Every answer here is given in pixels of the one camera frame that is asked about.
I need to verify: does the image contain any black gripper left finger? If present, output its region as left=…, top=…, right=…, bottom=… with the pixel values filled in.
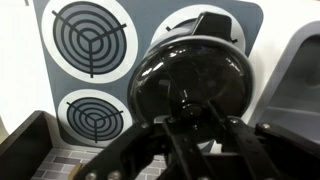
left=73, top=116, right=204, bottom=180

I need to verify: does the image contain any black toy kitchen shelf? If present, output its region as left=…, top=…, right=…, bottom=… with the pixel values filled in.
left=0, top=110, right=54, bottom=180

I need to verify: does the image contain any grey toy sink basin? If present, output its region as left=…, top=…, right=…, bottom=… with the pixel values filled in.
left=248, top=20, right=320, bottom=134

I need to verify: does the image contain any white toy kitchen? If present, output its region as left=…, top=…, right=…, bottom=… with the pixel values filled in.
left=0, top=0, right=320, bottom=180

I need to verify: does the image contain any brick print backsplash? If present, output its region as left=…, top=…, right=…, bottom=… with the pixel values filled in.
left=31, top=146, right=168, bottom=180

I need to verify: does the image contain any black pot with lid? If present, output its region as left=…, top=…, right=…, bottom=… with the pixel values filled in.
left=143, top=11, right=258, bottom=151

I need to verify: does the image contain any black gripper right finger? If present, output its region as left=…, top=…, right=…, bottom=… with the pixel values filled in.
left=224, top=117, right=320, bottom=180

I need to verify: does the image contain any grey stove burner panel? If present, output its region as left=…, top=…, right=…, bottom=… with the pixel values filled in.
left=32, top=0, right=264, bottom=149

